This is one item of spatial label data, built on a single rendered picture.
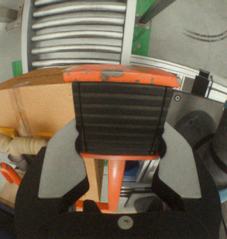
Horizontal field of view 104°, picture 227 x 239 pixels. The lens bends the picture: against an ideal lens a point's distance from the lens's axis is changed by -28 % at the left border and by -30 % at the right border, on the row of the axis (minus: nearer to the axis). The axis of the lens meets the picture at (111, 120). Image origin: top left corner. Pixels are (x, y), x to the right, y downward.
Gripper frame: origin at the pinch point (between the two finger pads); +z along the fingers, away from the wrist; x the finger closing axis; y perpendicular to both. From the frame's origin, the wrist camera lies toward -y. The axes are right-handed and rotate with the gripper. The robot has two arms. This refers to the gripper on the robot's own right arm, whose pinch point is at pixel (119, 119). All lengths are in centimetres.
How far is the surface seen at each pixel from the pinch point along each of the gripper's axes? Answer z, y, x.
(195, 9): 121, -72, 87
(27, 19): 61, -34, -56
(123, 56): 61, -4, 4
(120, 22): 66, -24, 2
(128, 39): 61, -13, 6
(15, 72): 120, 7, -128
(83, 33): 65, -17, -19
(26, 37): 61, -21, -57
